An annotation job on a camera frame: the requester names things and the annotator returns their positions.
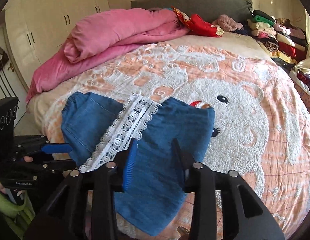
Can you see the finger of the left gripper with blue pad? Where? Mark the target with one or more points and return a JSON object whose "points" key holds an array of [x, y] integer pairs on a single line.
{"points": [[56, 148]]}

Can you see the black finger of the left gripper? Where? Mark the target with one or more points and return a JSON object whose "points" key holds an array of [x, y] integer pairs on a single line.
{"points": [[53, 167]]}

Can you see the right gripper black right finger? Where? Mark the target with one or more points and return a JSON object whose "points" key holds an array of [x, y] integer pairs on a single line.
{"points": [[244, 214]]}

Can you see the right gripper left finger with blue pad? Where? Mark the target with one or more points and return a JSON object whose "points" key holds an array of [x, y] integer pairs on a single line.
{"points": [[64, 215]]}

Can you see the blue denim lace-trimmed pants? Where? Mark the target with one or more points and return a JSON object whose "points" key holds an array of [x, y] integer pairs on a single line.
{"points": [[98, 128]]}

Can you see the green fleece sleeve forearm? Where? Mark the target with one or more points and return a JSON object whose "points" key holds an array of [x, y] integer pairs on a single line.
{"points": [[17, 217]]}

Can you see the peach white patterned bedspread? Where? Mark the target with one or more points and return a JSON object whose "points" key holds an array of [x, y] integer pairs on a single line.
{"points": [[262, 125]]}

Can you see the pink folded quilt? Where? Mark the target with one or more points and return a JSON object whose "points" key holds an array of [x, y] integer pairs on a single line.
{"points": [[101, 37]]}

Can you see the red embroidered cloth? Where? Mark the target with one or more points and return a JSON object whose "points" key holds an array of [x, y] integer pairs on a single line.
{"points": [[197, 25]]}

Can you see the floral storage box with clothes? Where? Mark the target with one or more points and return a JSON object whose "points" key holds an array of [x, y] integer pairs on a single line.
{"points": [[302, 85]]}

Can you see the mauve fuzzy garment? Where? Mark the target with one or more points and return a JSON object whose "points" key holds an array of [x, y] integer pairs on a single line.
{"points": [[227, 23]]}

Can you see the cream curtain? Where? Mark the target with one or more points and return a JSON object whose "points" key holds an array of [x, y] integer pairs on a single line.
{"points": [[304, 66]]}

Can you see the grey upholstered headboard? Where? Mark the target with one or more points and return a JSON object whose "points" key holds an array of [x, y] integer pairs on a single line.
{"points": [[209, 10]]}

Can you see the stack of folded clothes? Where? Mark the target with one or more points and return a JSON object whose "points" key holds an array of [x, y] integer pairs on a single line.
{"points": [[285, 44]]}

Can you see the cream wardrobe with handles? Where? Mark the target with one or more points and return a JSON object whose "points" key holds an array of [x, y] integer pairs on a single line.
{"points": [[37, 28]]}

